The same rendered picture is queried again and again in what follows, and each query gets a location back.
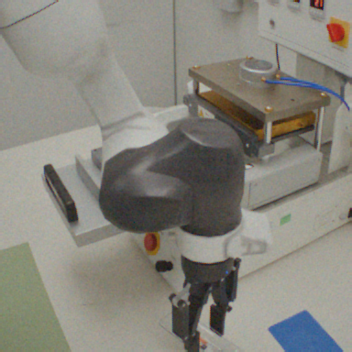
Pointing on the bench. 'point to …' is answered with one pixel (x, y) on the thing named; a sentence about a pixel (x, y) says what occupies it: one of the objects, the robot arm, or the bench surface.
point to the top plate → (262, 88)
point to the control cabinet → (317, 58)
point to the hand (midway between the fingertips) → (204, 332)
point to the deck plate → (311, 184)
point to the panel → (168, 251)
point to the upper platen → (284, 129)
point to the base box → (303, 222)
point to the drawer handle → (60, 192)
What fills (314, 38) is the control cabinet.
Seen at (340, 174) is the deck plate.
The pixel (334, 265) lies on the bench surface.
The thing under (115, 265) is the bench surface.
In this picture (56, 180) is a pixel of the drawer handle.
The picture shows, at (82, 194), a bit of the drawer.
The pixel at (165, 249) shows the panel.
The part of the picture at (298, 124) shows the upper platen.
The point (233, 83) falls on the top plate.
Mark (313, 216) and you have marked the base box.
